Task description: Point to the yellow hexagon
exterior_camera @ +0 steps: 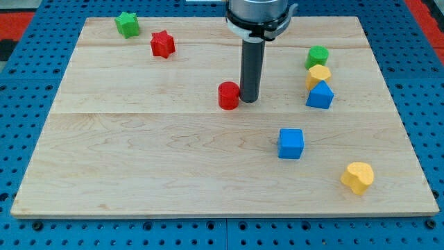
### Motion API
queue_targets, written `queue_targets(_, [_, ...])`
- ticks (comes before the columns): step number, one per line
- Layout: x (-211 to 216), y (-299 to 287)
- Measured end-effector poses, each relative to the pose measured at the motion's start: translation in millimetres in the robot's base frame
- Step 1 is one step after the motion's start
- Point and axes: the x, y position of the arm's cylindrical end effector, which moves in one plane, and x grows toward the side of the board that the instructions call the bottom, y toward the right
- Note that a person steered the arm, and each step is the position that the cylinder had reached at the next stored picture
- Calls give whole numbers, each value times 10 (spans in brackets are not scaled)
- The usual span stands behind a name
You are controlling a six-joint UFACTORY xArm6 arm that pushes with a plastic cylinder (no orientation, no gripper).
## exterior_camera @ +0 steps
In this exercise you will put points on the light wooden board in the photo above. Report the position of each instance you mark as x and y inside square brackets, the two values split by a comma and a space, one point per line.
[134, 136]

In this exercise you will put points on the grey cylindrical pointer rod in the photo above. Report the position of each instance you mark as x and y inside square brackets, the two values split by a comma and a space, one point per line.
[251, 70]

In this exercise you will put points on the green star block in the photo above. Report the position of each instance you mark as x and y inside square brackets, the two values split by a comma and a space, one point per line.
[127, 24]

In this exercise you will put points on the blue triangular prism block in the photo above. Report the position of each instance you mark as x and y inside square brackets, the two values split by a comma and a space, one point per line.
[321, 96]

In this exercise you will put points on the yellow hexagon block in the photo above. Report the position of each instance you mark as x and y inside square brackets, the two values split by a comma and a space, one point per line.
[316, 74]

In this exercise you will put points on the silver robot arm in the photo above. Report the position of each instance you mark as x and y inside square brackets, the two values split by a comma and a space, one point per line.
[256, 21]

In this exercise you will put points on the blue cube block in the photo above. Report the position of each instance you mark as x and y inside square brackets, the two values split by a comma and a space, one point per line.
[290, 143]

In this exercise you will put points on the red cylinder block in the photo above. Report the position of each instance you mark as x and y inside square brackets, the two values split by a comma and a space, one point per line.
[228, 95]

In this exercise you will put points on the red star block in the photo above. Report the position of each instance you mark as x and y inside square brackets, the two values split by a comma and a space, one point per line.
[162, 44]

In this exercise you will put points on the yellow heart block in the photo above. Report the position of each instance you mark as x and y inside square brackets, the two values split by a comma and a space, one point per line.
[358, 176]

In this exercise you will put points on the green cylinder block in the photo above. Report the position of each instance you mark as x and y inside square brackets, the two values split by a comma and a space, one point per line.
[317, 55]

